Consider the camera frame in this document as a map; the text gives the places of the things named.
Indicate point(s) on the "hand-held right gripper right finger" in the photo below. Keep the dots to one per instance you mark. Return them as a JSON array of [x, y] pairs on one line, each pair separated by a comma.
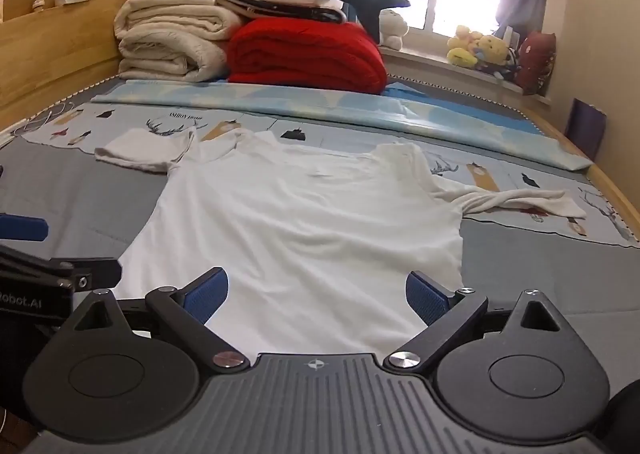
[[422, 299]]

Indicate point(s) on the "pale yellow plush toy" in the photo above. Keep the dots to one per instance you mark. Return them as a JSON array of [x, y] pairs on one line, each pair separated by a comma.
[[462, 46]]

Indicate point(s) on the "light blue patterned mat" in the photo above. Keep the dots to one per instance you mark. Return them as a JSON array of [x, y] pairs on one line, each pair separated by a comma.
[[300, 101]]

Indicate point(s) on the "cream fleece folded blanket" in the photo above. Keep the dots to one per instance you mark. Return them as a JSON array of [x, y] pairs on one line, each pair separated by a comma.
[[165, 38]]

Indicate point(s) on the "yellow round-faced plush toy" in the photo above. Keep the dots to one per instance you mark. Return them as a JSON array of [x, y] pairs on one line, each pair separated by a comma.
[[495, 51]]

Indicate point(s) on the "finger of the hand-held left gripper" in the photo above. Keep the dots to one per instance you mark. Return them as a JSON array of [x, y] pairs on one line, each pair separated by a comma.
[[97, 273], [22, 229]]

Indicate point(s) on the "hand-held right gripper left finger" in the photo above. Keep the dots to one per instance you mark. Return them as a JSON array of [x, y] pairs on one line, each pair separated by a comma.
[[207, 296]]

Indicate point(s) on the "dark red cushion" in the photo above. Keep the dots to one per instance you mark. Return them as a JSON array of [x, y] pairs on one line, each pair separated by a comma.
[[536, 63]]

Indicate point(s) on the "wooden bed frame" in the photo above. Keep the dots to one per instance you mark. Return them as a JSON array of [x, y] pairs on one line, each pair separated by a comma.
[[50, 43]]

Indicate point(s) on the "white t-shirt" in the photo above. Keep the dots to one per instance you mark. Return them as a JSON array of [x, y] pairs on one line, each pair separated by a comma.
[[300, 234]]

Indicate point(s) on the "red folded blanket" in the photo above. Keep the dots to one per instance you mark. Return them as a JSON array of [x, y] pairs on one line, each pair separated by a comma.
[[300, 58]]

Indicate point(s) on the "white plush toy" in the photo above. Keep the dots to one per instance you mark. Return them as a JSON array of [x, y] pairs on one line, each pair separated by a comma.
[[393, 28]]

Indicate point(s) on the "stone window sill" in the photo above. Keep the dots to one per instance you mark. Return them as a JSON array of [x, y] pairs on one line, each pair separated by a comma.
[[440, 68]]

